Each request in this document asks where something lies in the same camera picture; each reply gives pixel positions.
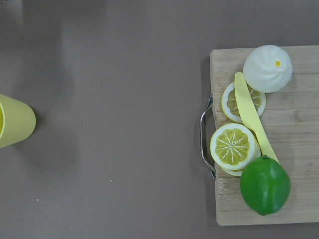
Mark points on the lemon slice toy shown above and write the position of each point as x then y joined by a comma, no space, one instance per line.
229,105

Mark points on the lemon half toy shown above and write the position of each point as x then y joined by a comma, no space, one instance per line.
233,147

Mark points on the yellow plastic knife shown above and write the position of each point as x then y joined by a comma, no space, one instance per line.
249,116

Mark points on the green lime toy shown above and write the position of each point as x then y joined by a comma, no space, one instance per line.
265,185

